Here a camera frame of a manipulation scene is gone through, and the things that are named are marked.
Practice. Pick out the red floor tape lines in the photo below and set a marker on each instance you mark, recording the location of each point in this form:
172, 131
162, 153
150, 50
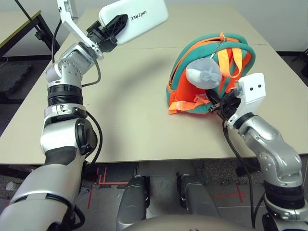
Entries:
103, 178

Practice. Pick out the grey right robot leg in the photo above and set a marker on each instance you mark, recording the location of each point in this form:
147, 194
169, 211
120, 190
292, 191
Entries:
197, 197

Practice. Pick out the grey plush toy pendant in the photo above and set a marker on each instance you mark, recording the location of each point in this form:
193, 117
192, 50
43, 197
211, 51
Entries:
203, 74

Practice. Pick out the black frame side table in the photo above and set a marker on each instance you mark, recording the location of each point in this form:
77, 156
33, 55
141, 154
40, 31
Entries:
21, 26

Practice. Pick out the black foam floor mat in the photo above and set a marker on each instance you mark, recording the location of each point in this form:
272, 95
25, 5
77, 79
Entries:
14, 77

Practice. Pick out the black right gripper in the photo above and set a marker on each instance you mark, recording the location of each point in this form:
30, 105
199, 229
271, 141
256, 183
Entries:
229, 107

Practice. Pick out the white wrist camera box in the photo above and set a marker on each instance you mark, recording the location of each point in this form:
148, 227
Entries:
252, 89
69, 14

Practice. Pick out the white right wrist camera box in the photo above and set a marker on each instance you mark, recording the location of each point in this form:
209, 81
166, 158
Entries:
252, 89

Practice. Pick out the grey left robot leg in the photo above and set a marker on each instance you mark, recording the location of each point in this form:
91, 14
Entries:
132, 202

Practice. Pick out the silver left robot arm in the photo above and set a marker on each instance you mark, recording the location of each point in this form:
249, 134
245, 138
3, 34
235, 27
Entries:
65, 72

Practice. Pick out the beige robot torso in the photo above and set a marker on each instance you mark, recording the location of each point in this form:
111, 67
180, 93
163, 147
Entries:
183, 223

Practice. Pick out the white hard pencil case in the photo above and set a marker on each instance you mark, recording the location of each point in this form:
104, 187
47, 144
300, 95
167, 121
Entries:
144, 19

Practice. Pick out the dark speckled floor mat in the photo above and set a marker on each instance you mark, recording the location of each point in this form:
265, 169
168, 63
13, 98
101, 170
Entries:
216, 168

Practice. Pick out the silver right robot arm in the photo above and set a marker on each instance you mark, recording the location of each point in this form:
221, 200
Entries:
272, 149

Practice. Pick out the orange and teal backpack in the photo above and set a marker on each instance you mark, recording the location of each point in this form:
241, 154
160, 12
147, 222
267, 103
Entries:
192, 55

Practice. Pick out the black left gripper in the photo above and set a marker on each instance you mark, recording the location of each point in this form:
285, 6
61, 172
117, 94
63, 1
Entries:
101, 36

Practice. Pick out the grey robot leg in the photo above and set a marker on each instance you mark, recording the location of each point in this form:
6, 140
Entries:
197, 197
132, 202

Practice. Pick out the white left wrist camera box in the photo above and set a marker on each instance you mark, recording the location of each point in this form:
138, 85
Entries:
69, 14

